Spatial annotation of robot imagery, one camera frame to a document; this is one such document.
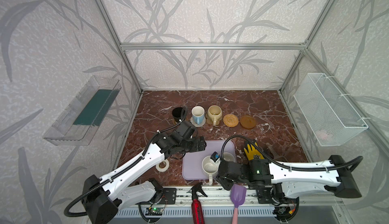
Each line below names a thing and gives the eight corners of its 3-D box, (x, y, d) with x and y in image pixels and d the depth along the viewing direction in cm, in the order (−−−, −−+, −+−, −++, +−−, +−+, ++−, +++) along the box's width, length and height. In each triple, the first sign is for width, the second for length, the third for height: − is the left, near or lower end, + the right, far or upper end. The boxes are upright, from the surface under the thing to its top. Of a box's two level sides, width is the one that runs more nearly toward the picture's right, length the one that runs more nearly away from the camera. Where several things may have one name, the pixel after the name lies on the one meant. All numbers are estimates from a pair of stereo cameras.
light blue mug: (192, 129, 100) (190, 120, 92) (192, 115, 107) (191, 106, 99) (204, 129, 100) (204, 120, 92) (204, 115, 107) (204, 106, 99)
